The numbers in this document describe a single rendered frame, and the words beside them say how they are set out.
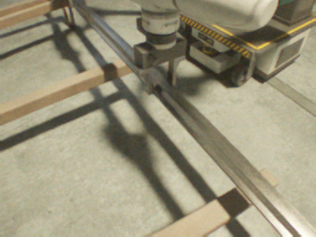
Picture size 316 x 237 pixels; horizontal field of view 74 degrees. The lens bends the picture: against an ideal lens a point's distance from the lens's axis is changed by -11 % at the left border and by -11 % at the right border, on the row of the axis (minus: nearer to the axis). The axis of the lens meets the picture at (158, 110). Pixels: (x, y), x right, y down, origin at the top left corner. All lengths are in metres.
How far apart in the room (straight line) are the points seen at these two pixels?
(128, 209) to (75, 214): 0.21
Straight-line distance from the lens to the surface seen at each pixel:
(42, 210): 1.07
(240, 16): 0.39
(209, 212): 0.59
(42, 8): 1.79
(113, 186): 1.02
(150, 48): 0.57
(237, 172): 0.52
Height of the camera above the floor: 0.91
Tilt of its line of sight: 46 degrees down
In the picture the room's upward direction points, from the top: straight up
